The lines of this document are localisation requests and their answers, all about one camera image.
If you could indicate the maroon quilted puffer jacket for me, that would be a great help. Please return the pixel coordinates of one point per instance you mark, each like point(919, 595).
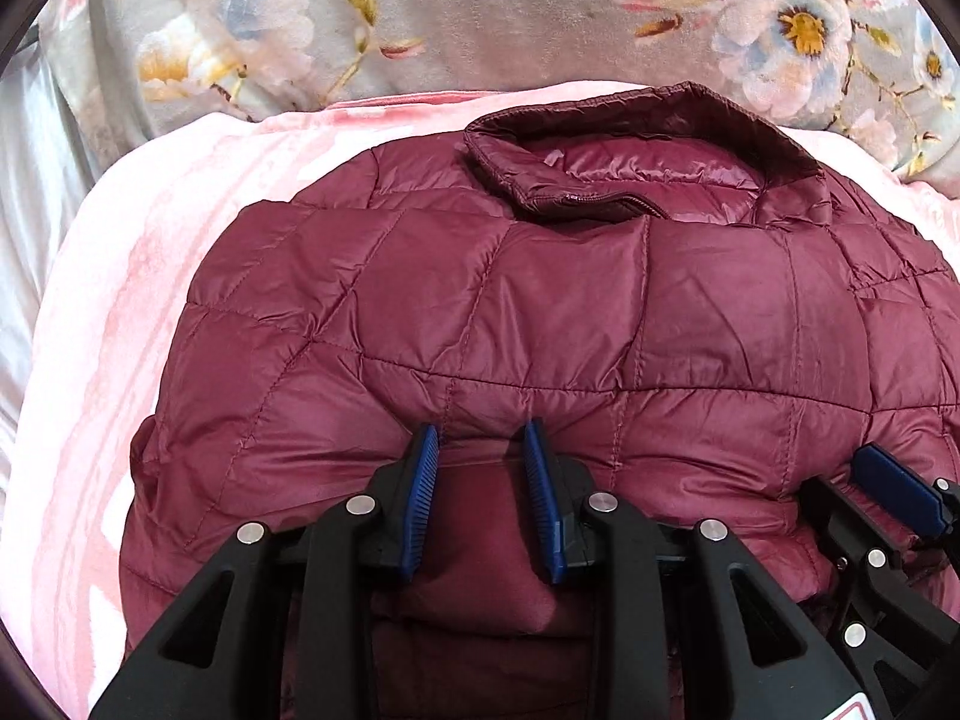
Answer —
point(525, 315)

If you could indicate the white bed sheet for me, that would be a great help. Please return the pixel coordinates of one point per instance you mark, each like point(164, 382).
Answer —
point(37, 202)

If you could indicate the grey floral blanket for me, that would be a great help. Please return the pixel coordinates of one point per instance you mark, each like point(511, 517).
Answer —
point(465, 7)

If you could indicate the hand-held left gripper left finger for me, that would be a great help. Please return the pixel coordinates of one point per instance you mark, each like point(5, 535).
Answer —
point(421, 495)

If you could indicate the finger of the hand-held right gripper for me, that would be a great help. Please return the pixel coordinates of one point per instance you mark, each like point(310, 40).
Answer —
point(900, 486)
point(874, 577)

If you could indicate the pink printed blanket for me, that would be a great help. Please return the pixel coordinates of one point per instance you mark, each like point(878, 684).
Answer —
point(112, 277)

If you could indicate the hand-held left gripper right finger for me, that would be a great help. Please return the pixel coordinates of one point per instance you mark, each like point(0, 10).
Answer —
point(541, 495)

